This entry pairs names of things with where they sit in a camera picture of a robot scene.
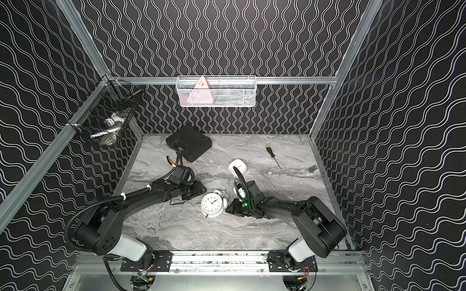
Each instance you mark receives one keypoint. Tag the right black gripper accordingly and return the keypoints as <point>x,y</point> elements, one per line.
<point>235,207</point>

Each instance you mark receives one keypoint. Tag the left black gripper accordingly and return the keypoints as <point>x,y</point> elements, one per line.
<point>191,189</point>

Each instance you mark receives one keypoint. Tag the white twin bell alarm clock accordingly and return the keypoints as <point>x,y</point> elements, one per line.
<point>213,204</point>

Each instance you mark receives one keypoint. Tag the white square alarm clock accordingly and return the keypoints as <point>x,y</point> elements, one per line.
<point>239,165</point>

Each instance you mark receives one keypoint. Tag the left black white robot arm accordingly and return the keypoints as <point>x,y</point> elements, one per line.
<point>98,227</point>

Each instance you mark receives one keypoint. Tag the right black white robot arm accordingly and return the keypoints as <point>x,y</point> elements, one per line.
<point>321,231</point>

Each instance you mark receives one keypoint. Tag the black yellow screwdriver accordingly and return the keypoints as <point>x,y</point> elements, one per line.
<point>271,153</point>

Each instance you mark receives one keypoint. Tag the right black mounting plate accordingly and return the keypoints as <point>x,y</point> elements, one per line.
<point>278,261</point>

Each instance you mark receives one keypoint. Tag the black mounting plate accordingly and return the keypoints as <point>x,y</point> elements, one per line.
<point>159,262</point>
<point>278,261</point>

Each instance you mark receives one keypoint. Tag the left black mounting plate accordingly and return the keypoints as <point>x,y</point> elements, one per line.
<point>159,262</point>

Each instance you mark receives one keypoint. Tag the pink triangular card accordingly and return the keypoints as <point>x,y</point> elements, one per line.
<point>201,93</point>

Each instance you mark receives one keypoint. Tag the white items in black basket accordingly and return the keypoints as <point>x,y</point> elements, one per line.
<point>112,127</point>

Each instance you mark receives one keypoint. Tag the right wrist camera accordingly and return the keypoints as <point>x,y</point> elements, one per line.
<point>250,188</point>

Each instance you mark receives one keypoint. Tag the yellow handled pliers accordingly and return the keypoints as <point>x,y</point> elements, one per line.
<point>176,162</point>

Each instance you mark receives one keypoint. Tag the aluminium front rail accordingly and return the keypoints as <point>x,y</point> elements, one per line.
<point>248,263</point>

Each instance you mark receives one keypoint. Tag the white wire wall basket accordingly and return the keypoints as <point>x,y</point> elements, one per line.
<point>227,90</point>

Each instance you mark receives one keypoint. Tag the black wire wall basket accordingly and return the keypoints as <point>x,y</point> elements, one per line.
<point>117,96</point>

